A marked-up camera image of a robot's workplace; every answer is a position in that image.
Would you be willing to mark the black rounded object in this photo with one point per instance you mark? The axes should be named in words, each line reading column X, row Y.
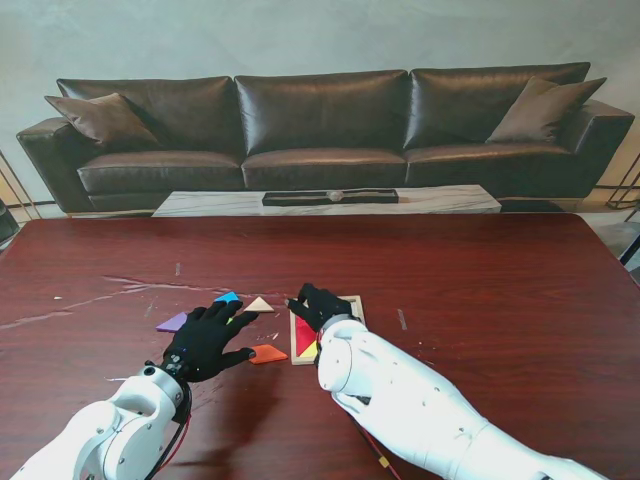
column 7, row 225

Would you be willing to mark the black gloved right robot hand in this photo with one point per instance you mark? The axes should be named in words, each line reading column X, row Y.
column 322, row 307

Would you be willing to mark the wooden square puzzle tray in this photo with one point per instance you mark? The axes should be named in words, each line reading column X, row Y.
column 293, row 345

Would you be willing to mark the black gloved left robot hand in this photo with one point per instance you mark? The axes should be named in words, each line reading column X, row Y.
column 202, row 342

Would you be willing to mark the blue small tangram triangle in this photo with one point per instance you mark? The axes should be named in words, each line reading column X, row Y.
column 229, row 298

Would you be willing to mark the red large tangram triangle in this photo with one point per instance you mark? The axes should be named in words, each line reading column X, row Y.
column 303, row 332

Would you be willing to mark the long black decorative tray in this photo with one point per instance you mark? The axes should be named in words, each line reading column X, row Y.
column 300, row 199

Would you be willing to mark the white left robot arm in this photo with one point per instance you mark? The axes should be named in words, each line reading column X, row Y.
column 120, row 425

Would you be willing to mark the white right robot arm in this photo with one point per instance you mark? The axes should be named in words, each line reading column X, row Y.
column 410, row 390

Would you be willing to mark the purple medium tangram triangle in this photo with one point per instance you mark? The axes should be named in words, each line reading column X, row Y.
column 172, row 324

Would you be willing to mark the dark brown leather sofa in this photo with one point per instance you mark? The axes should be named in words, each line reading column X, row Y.
column 325, row 125

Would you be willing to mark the glass ball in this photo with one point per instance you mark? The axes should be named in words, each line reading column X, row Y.
column 334, row 195

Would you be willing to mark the orange tangram parallelogram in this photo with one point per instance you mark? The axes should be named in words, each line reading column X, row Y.
column 272, row 354

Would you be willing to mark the yellow large tangram triangle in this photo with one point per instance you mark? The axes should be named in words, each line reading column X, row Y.
column 309, row 352

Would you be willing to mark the thin metal side table frame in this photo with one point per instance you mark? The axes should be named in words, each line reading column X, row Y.
column 17, row 190
column 622, row 192

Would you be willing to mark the natural wood small tangram triangle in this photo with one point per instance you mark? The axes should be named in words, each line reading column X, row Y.
column 260, row 306

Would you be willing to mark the marble coffee table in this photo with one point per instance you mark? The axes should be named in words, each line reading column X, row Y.
column 210, row 202

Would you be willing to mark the brown sofa cushion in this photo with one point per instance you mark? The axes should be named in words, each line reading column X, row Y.
column 545, row 112
column 105, row 122

